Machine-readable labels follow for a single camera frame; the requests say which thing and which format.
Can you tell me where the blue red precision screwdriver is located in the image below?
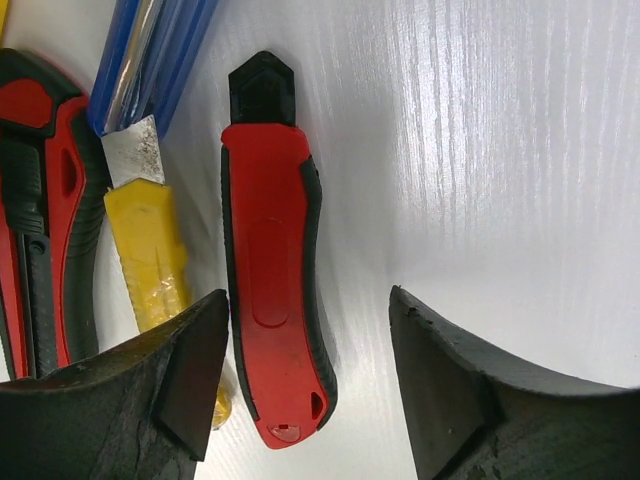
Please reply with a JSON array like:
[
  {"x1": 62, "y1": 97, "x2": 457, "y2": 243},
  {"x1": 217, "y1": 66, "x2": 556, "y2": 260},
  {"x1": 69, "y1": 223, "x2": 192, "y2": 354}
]
[{"x1": 88, "y1": 0, "x2": 218, "y2": 138}]

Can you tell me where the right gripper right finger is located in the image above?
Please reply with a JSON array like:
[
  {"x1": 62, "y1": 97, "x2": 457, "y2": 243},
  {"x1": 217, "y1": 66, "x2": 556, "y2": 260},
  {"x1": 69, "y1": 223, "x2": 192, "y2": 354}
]
[{"x1": 389, "y1": 287, "x2": 639, "y2": 479}]

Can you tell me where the large red utility knife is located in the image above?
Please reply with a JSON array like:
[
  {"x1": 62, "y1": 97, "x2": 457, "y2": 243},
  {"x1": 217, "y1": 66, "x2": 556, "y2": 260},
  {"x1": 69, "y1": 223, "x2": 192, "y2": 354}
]
[{"x1": 1, "y1": 48, "x2": 112, "y2": 380}]

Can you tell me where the yellow utility knife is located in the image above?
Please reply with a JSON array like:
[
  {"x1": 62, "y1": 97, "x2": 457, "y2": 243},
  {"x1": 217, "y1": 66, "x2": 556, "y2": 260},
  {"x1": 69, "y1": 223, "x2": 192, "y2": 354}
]
[{"x1": 99, "y1": 113, "x2": 236, "y2": 431}]

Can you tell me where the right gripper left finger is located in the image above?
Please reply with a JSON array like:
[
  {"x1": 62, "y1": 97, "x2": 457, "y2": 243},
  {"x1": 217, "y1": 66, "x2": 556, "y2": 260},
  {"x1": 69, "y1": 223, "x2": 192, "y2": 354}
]
[{"x1": 1, "y1": 290, "x2": 229, "y2": 479}]

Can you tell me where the small red utility knife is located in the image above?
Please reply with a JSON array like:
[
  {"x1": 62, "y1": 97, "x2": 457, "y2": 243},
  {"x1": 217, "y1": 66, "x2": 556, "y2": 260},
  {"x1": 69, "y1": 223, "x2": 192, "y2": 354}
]
[{"x1": 221, "y1": 50, "x2": 338, "y2": 450}]

